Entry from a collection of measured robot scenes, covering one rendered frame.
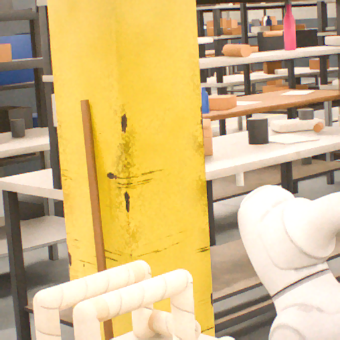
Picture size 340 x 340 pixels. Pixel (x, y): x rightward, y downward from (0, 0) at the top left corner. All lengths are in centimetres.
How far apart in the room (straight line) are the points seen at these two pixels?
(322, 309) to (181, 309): 24
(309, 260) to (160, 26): 100
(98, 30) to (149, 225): 49
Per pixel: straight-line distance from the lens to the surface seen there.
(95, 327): 111
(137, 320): 129
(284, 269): 138
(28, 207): 676
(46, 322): 118
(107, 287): 123
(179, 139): 227
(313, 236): 136
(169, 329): 126
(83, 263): 237
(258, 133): 454
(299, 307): 137
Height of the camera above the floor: 154
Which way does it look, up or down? 9 degrees down
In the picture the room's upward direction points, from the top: 4 degrees counter-clockwise
